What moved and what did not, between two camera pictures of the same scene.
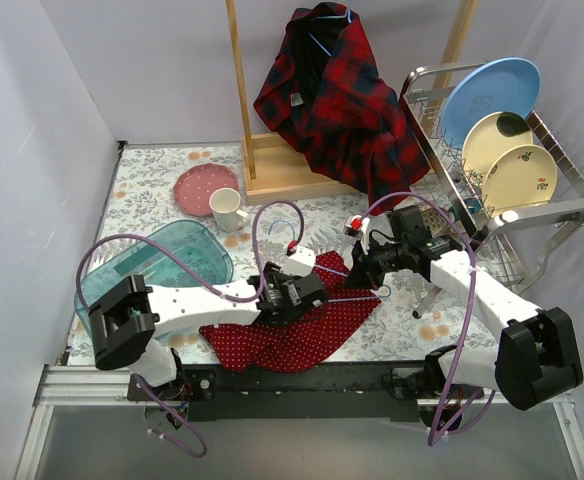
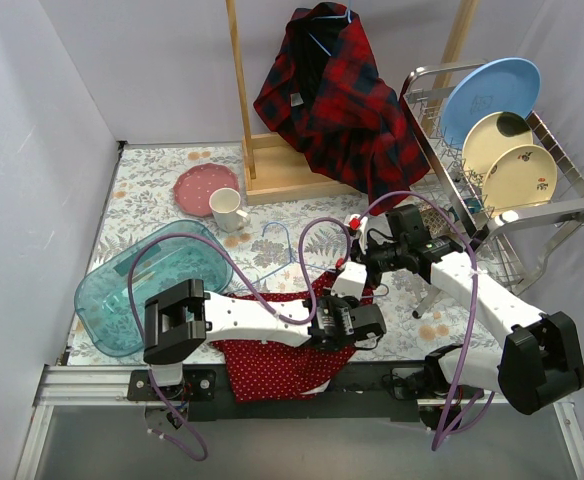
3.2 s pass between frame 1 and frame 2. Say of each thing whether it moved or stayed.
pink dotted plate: stayed
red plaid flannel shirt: stayed
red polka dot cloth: moved
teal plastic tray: stayed
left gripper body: moved
